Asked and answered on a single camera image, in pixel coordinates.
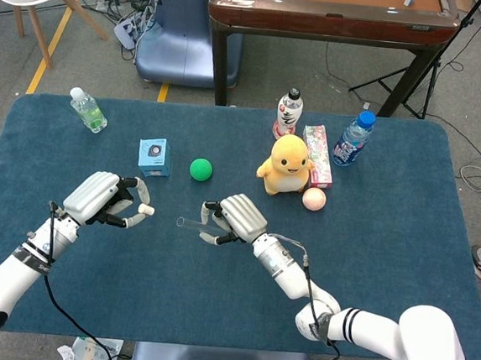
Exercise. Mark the clear bottle green label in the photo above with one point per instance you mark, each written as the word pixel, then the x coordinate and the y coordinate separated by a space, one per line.
pixel 89 113

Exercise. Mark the white power strip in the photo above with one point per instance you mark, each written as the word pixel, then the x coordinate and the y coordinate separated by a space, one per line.
pixel 125 31

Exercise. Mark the green ball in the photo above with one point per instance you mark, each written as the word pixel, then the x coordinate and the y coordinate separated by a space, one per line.
pixel 201 170

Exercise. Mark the blue table mat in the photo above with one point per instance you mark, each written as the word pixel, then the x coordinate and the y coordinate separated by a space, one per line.
pixel 172 283

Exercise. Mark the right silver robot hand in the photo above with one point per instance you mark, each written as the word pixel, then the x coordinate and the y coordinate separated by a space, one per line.
pixel 243 216

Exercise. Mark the peach ball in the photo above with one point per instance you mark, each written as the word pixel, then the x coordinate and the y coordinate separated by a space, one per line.
pixel 314 199

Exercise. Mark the black tripod stand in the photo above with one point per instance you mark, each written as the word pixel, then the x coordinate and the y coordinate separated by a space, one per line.
pixel 426 84

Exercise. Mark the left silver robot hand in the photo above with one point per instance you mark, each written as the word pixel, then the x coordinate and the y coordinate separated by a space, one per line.
pixel 91 196

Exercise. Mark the glass test tube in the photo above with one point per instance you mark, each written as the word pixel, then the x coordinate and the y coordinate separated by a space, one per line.
pixel 188 224

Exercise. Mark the small white cap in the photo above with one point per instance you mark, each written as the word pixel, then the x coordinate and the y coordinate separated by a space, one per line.
pixel 147 210

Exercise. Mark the yellow plush toy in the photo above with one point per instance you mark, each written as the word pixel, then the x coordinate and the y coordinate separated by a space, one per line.
pixel 287 167

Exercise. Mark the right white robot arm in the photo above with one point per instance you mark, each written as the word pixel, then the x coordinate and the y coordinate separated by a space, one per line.
pixel 370 330

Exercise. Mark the light blue speaker box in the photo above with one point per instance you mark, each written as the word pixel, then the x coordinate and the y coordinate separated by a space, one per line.
pixel 155 157

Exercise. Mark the pink floral carton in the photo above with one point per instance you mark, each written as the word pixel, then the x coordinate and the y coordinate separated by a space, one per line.
pixel 321 162

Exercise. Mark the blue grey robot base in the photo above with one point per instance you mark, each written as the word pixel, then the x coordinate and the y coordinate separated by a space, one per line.
pixel 181 36

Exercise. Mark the blue sports drink bottle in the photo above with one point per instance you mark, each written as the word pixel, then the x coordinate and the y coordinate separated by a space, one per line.
pixel 351 143

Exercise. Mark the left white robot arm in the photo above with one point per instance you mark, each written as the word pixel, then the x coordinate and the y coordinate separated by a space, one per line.
pixel 17 270

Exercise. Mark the brown mahjong table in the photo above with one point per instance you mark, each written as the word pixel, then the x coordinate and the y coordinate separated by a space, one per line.
pixel 330 21

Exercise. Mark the white red drink bottle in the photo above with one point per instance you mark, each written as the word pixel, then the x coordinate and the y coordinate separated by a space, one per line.
pixel 287 114

